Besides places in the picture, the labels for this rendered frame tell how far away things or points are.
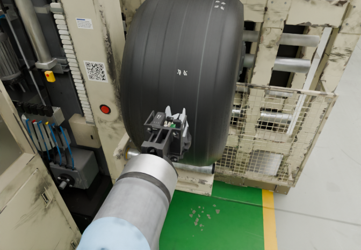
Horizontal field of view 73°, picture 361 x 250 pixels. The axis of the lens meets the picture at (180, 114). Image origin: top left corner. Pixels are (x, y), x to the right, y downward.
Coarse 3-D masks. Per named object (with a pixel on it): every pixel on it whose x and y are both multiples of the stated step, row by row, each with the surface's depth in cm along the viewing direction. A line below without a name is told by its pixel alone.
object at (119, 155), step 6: (126, 132) 99; (126, 138) 96; (120, 144) 94; (126, 144) 95; (132, 144) 101; (120, 150) 91; (126, 150) 95; (114, 156) 90; (120, 156) 91; (114, 162) 92; (120, 162) 92; (126, 162) 97; (120, 168) 94
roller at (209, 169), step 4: (128, 148) 96; (132, 148) 96; (128, 152) 94; (132, 152) 94; (136, 152) 94; (128, 156) 94; (132, 156) 94; (176, 164) 91; (180, 164) 91; (184, 164) 90; (212, 164) 89; (180, 168) 92; (184, 168) 91; (188, 168) 91; (192, 168) 90; (196, 168) 90; (200, 168) 89; (204, 168) 89; (208, 168) 89; (212, 168) 89; (204, 172) 90; (208, 172) 89; (212, 172) 89
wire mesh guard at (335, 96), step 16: (256, 96) 122; (288, 96) 118; (320, 96) 113; (336, 96) 111; (240, 112) 130; (304, 112) 121; (320, 128) 124; (304, 144) 133; (304, 160) 139; (240, 176) 159; (256, 176) 157
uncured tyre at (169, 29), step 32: (160, 0) 64; (192, 0) 63; (224, 0) 63; (128, 32) 65; (160, 32) 59; (192, 32) 58; (224, 32) 58; (128, 64) 61; (160, 64) 58; (192, 64) 57; (224, 64) 57; (128, 96) 62; (160, 96) 59; (192, 96) 58; (224, 96) 59; (128, 128) 69; (192, 128) 61; (224, 128) 63; (192, 160) 71
